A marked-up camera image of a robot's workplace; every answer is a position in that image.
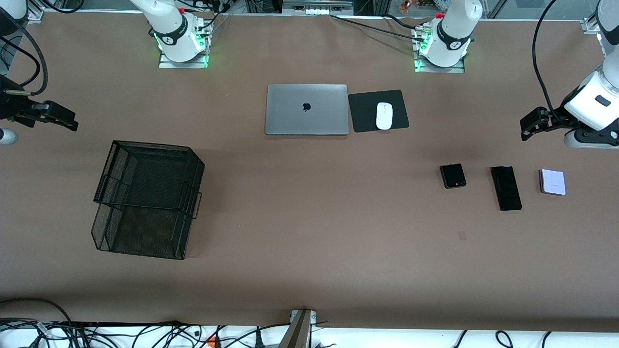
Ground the black mesh two-tier tray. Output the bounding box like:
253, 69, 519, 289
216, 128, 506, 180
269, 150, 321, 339
91, 140, 206, 261

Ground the white computer mouse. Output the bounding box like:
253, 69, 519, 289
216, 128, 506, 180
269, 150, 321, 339
376, 102, 393, 131

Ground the silver closed laptop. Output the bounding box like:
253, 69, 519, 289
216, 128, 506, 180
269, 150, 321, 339
265, 84, 350, 136

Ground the black mouse pad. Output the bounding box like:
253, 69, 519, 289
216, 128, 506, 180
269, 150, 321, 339
348, 89, 410, 133

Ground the lavender white flip phone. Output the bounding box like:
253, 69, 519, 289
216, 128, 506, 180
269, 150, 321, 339
539, 169, 567, 196

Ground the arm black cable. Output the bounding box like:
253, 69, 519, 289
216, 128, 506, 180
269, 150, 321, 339
0, 19, 49, 97
532, 0, 559, 114

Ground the long black smartphone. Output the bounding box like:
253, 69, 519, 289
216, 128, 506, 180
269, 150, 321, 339
490, 166, 523, 212

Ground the small black flip phone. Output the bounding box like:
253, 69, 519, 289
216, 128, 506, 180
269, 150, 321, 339
440, 163, 467, 189

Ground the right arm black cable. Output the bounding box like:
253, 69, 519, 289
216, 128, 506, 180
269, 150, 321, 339
0, 19, 49, 97

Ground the short black table cable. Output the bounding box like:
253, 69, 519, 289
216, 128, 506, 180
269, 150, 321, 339
383, 14, 418, 30

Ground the aluminium frame profile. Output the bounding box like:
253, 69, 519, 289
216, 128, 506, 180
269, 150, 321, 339
27, 0, 45, 24
582, 0, 606, 34

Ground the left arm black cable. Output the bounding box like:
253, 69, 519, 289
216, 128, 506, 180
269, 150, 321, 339
532, 0, 559, 114

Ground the long black table cable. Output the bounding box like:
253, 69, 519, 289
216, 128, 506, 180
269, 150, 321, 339
330, 14, 427, 43

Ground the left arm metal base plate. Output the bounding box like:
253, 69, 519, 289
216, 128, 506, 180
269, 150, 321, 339
414, 27, 466, 74

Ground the grey arched floor cable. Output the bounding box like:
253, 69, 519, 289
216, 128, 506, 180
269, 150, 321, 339
0, 298, 73, 324

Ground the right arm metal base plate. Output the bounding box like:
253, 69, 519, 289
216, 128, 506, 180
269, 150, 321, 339
159, 24, 210, 69

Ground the grey metal camera mount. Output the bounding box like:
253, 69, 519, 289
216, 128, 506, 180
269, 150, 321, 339
278, 309, 317, 348

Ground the grey metal connector panel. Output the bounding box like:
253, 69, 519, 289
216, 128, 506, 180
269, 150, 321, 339
282, 0, 354, 16

